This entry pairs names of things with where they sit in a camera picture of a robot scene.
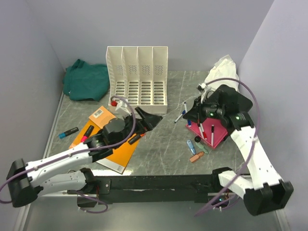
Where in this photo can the small orange booklet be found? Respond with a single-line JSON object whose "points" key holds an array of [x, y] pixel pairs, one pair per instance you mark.
{"points": [[101, 117]]}

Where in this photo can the blue clip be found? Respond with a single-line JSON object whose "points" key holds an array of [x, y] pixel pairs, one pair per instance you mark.
{"points": [[191, 147]]}

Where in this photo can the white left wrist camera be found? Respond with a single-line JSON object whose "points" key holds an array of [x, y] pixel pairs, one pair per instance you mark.
{"points": [[119, 108]]}

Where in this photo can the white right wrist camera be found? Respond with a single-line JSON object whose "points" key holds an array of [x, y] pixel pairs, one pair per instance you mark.
{"points": [[204, 89]]}

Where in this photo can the white crumpled paper bag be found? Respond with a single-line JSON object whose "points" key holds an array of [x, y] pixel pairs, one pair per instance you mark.
{"points": [[224, 67]]}

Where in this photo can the green clip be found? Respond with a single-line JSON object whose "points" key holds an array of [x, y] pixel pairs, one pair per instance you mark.
{"points": [[201, 147]]}

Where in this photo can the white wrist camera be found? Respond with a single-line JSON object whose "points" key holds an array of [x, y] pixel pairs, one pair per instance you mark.
{"points": [[204, 89], [119, 108]]}

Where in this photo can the black base frame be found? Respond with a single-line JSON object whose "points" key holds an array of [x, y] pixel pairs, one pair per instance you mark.
{"points": [[155, 188]]}

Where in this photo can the red cap whiteboard marker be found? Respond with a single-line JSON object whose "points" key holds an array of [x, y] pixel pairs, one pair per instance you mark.
{"points": [[202, 132]]}

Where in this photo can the orange notebook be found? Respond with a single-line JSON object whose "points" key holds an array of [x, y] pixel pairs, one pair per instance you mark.
{"points": [[120, 158]]}

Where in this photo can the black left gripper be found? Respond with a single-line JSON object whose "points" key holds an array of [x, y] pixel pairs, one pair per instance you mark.
{"points": [[148, 121]]}

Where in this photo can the blue cap whiteboard marker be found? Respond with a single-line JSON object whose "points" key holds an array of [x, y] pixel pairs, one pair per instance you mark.
{"points": [[185, 108]]}

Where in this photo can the orange cap highlighter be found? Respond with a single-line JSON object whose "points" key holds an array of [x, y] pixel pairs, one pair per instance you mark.
{"points": [[135, 138]]}

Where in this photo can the orange clip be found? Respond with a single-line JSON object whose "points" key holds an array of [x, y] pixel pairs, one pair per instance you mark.
{"points": [[196, 157]]}

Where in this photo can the blue cap highlighter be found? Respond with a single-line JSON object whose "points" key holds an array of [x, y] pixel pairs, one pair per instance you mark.
{"points": [[68, 132]]}

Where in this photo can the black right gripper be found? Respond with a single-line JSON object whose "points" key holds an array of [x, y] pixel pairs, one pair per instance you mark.
{"points": [[196, 113]]}

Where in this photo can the black drawer organizer box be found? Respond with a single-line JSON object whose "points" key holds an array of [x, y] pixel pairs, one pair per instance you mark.
{"points": [[230, 101]]}

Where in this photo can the green cloth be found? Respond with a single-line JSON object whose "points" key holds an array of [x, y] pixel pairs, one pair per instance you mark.
{"points": [[84, 81]]}

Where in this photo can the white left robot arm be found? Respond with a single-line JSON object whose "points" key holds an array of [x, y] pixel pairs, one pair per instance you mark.
{"points": [[28, 181]]}

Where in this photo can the pink cap highlighter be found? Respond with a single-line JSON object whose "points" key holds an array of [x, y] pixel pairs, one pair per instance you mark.
{"points": [[87, 133]]}

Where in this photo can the white file organizer rack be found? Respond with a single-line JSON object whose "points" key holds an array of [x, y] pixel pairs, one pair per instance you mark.
{"points": [[139, 74]]}

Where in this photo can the black cap whiteboard marker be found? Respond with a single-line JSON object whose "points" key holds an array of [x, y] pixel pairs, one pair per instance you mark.
{"points": [[212, 134]]}

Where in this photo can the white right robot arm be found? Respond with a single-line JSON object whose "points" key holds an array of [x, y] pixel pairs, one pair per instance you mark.
{"points": [[258, 183]]}

